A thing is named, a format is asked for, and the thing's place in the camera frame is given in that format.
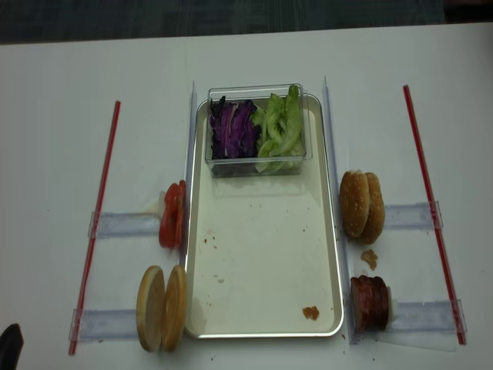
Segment bun half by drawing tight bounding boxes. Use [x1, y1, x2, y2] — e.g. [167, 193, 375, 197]
[136, 265, 165, 352]
[162, 264, 187, 352]

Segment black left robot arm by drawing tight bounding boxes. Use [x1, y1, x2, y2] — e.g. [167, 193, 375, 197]
[0, 323, 24, 370]

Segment green lettuce leaves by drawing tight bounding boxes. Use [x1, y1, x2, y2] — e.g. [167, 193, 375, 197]
[253, 84, 306, 174]

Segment inner red tomato slice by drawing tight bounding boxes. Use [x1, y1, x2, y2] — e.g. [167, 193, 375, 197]
[175, 180, 186, 249]

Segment red tomato slice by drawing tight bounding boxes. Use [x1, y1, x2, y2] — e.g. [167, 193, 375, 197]
[175, 180, 186, 249]
[159, 183, 179, 249]

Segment outer red tomato slice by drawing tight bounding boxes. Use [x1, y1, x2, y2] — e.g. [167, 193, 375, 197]
[159, 183, 179, 249]

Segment outer brown meat patty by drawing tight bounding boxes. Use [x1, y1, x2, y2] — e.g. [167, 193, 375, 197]
[370, 277, 389, 330]

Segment white pusher block at patties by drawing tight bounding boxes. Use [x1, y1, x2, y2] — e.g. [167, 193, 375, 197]
[386, 286, 398, 328]

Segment purple cabbage leaves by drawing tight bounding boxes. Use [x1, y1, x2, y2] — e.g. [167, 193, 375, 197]
[209, 96, 261, 160]

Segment clear plastic salad box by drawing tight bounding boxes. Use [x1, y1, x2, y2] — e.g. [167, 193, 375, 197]
[203, 83, 312, 177]

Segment silver metal tray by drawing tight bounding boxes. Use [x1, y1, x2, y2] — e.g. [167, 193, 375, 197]
[185, 95, 344, 339]

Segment inner sesame bun top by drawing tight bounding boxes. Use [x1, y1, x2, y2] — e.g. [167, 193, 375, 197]
[339, 170, 370, 238]

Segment sesame bun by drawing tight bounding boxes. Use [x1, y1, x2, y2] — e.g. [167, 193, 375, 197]
[360, 173, 385, 244]
[339, 170, 370, 238]

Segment outer sesame bun top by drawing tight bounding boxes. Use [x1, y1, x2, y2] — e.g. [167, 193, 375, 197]
[360, 173, 385, 244]

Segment food crumb on table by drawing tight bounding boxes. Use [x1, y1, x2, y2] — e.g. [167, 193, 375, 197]
[361, 249, 378, 271]

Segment food crumb on tray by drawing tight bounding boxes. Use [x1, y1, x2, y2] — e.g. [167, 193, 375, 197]
[302, 306, 320, 321]

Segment left red strip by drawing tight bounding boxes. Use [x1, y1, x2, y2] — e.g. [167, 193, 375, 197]
[68, 100, 121, 356]

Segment red strip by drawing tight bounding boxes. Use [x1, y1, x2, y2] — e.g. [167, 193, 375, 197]
[403, 85, 467, 346]
[68, 100, 121, 356]

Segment clear plastic sheet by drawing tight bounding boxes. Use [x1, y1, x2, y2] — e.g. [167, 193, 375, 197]
[375, 332, 458, 352]

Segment right red strip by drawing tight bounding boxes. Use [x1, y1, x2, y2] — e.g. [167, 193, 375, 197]
[403, 85, 467, 346]

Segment left clear long rail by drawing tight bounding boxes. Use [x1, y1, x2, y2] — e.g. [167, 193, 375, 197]
[180, 82, 197, 264]

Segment clear rail behind tomato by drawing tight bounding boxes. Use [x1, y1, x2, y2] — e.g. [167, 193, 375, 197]
[88, 212, 160, 238]

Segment clear rail behind bun tops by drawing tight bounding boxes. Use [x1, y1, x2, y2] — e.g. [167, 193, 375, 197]
[384, 201, 443, 230]

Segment clear rail behind bun bottoms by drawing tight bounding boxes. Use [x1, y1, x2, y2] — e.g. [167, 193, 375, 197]
[69, 309, 138, 341]

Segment clear rail behind patties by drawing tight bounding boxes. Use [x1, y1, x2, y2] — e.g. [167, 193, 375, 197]
[387, 299, 468, 334]

